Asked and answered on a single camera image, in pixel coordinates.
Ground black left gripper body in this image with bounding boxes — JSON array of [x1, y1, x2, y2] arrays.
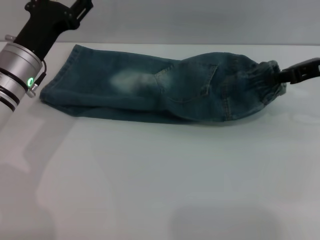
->
[[13, 0, 81, 60]]

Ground blue denim shorts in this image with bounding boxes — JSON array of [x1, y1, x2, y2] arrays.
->
[[39, 44, 288, 125]]

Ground black cable with metal plug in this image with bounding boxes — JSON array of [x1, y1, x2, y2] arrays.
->
[[27, 59, 48, 99]]

